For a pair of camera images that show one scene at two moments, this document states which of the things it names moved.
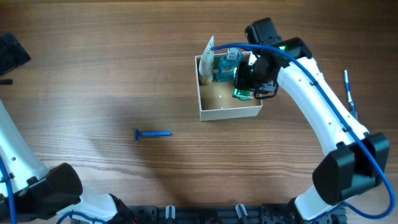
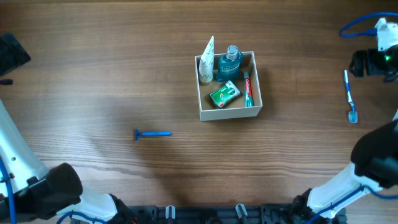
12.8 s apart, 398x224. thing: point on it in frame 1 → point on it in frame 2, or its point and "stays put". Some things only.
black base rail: [222, 214] stays put
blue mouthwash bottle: [227, 64] stays put
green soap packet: [242, 94] → [225, 94]
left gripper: [12, 52] stays put
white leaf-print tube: [206, 64] stays put
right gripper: [240, 80] → [369, 56]
